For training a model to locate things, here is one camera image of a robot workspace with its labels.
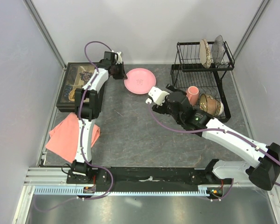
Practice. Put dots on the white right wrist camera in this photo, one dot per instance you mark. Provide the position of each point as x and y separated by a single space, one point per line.
156 95

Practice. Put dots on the cream speckled oval plate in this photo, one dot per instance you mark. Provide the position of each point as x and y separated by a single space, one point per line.
205 54

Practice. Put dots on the brown patterned bowl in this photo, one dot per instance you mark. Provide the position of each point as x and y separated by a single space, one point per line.
212 106

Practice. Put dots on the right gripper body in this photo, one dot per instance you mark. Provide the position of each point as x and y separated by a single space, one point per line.
165 109

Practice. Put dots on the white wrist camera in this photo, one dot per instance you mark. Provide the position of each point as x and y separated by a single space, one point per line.
116 57
156 95

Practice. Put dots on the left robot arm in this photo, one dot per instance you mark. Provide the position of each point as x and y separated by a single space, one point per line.
88 104

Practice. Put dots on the pink plate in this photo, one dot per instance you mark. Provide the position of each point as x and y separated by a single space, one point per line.
140 81

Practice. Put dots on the black wire dish rack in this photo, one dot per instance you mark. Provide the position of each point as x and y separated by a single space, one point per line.
187 71

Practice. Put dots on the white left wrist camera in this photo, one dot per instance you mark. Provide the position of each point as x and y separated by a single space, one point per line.
116 57

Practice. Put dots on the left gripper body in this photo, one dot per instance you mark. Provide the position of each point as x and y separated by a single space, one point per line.
117 69

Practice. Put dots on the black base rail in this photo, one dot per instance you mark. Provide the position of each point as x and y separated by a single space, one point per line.
146 179

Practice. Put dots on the slotted cable duct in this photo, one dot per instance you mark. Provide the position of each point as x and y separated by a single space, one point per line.
86 191

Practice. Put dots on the pink cloth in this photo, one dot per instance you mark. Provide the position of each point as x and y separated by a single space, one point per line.
64 138

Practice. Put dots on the black framed display box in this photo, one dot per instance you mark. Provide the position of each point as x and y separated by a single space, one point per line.
77 75

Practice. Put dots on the pink mug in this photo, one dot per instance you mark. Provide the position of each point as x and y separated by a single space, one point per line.
192 94

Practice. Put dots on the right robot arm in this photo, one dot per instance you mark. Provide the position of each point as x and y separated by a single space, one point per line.
261 162

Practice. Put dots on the grey glass plate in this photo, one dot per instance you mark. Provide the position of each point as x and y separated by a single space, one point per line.
218 50

